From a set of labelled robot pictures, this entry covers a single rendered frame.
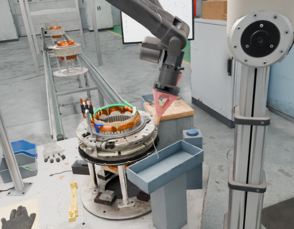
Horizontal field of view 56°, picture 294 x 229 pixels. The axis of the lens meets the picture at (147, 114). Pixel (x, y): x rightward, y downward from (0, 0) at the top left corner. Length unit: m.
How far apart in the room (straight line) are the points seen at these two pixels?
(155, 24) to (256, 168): 0.59
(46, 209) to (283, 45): 1.05
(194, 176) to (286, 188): 1.52
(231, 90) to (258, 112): 2.36
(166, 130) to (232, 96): 2.13
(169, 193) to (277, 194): 1.70
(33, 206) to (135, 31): 1.34
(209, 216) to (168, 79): 1.59
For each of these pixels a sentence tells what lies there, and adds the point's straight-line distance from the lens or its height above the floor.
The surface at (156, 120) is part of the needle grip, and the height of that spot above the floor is 1.21.
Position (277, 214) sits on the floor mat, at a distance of 2.37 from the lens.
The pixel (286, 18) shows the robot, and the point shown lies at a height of 1.48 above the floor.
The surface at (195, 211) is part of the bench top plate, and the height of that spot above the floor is 0.78.
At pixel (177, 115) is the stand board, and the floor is 1.06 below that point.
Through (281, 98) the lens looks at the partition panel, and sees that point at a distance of 3.63.
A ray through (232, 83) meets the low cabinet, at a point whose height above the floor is 0.56.
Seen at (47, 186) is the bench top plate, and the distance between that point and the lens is 1.42.
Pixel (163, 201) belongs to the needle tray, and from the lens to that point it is 0.96.
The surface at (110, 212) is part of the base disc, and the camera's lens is 1.15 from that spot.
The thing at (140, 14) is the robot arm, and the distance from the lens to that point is 0.78.
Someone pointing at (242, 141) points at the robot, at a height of 1.09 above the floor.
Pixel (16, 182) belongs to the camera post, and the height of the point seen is 0.83.
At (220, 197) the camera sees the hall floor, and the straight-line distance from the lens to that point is 2.44.
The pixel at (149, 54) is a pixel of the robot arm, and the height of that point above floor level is 1.40.
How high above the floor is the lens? 1.57
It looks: 24 degrees down
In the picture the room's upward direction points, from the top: 5 degrees counter-clockwise
